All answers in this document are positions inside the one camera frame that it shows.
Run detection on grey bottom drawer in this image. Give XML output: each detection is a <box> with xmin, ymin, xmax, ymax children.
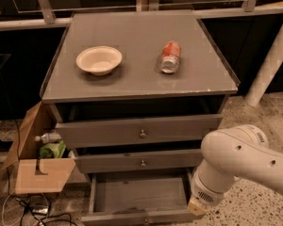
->
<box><xmin>81</xmin><ymin>169</ymin><xmax>198</xmax><ymax>226</ymax></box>

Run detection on grey drawer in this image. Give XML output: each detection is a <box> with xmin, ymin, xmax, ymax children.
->
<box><xmin>75</xmin><ymin>149</ymin><xmax>203</xmax><ymax>173</ymax></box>
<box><xmin>56</xmin><ymin>114</ymin><xmax>223</xmax><ymax>148</ymax></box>
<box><xmin>81</xmin><ymin>169</ymin><xmax>198</xmax><ymax>226</ymax></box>

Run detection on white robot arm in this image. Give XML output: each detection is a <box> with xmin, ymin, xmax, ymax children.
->
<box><xmin>188</xmin><ymin>124</ymin><xmax>283</xmax><ymax>216</ymax></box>

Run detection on grey top drawer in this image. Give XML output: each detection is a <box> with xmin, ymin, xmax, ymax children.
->
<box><xmin>56</xmin><ymin>114</ymin><xmax>223</xmax><ymax>148</ymax></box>

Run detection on grey middle drawer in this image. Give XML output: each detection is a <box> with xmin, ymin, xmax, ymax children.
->
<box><xmin>75</xmin><ymin>149</ymin><xmax>203</xmax><ymax>173</ymax></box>

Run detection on grey drawer cabinet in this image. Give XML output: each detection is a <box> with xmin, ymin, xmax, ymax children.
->
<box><xmin>40</xmin><ymin>10</ymin><xmax>241</xmax><ymax>186</ymax></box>

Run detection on red labelled plastic bottle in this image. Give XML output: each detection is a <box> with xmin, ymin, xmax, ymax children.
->
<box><xmin>159</xmin><ymin>40</ymin><xmax>181</xmax><ymax>74</ymax></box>

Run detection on green plastic bag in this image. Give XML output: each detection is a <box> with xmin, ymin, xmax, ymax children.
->
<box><xmin>40</xmin><ymin>140</ymin><xmax>66</xmax><ymax>159</ymax></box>

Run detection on clear plastic water bottle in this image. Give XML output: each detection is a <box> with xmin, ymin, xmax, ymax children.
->
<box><xmin>34</xmin><ymin>132</ymin><xmax>61</xmax><ymax>144</ymax></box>

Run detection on brown cardboard box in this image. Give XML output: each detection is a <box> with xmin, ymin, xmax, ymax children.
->
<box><xmin>3</xmin><ymin>102</ymin><xmax>75</xmax><ymax>194</ymax></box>

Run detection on white paper bowl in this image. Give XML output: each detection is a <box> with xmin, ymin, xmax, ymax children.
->
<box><xmin>75</xmin><ymin>46</ymin><xmax>123</xmax><ymax>76</ymax></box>

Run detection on white diagonal pole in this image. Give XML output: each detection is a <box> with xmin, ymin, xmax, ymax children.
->
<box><xmin>244</xmin><ymin>24</ymin><xmax>283</xmax><ymax>106</ymax></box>

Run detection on white floor cable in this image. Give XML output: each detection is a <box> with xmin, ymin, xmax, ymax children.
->
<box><xmin>1</xmin><ymin>191</ymin><xmax>51</xmax><ymax>226</ymax></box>

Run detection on black floor cables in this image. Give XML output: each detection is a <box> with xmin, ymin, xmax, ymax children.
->
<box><xmin>6</xmin><ymin>169</ymin><xmax>78</xmax><ymax>226</ymax></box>

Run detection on metal railing frame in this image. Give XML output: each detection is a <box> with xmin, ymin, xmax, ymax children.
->
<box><xmin>0</xmin><ymin>0</ymin><xmax>283</xmax><ymax>33</ymax></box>

